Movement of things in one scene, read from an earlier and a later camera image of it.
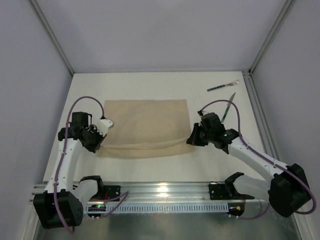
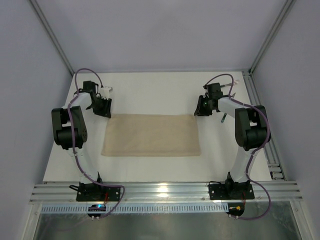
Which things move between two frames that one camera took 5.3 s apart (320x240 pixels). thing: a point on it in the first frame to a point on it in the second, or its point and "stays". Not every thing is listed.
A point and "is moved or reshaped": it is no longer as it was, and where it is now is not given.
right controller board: (236, 208) stays
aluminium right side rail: (268, 142) stays
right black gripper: (198, 135) to (202, 107)
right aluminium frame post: (288, 7) stays
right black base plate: (219, 191) stays
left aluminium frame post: (51, 34) stays
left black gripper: (94, 142) to (103, 107)
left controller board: (96, 208) stays
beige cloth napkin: (148, 128) is moved or reshaped
